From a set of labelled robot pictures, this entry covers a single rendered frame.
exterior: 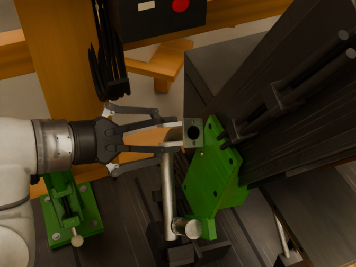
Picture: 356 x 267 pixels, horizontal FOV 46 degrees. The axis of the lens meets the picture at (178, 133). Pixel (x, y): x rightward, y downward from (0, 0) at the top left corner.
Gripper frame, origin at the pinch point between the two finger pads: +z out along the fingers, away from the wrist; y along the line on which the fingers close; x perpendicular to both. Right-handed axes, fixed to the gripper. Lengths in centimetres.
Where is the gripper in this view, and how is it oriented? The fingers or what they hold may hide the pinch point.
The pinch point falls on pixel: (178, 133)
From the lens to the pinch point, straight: 79.0
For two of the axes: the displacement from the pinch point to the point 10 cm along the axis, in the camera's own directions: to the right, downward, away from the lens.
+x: -4.3, -0.1, 9.0
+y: -0.7, -10.0, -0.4
